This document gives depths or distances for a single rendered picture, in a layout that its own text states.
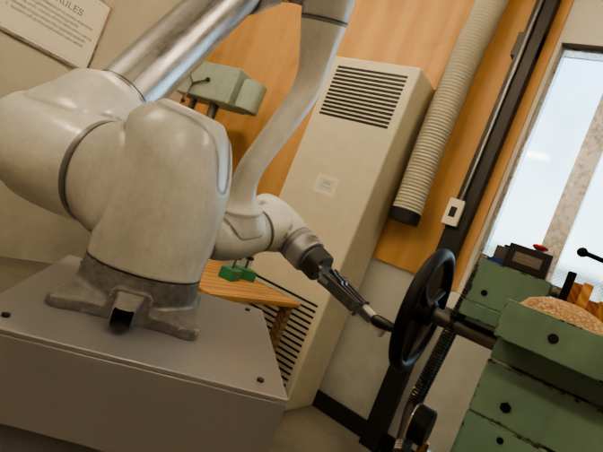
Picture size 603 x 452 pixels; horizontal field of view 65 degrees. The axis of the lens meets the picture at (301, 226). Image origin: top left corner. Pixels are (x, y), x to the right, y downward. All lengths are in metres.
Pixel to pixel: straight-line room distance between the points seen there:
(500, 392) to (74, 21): 3.04
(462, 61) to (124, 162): 2.13
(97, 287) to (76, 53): 2.81
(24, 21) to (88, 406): 2.84
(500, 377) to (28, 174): 0.75
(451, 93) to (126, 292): 2.11
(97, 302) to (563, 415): 0.67
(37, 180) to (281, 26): 2.90
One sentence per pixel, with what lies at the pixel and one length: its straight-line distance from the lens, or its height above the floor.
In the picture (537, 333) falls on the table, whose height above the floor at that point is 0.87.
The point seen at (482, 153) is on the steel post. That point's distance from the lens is 2.45.
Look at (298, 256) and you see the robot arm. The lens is 1.07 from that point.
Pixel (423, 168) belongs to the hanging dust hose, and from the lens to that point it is 2.39.
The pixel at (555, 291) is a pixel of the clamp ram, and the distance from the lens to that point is 1.07.
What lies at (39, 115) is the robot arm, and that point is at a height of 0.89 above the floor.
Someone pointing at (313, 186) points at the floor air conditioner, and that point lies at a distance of 2.47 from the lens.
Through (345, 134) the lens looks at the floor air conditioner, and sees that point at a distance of 2.48.
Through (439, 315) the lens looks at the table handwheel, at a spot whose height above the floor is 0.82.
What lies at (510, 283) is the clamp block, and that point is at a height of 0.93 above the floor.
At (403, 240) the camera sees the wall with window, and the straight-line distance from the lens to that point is 2.51.
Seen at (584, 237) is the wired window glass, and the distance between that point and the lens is 2.45.
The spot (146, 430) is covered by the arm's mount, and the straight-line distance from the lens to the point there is 0.55.
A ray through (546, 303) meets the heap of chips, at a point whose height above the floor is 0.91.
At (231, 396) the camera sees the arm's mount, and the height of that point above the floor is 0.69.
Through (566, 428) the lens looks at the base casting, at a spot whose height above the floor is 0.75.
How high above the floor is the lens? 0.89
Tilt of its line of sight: level
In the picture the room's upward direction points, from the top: 22 degrees clockwise
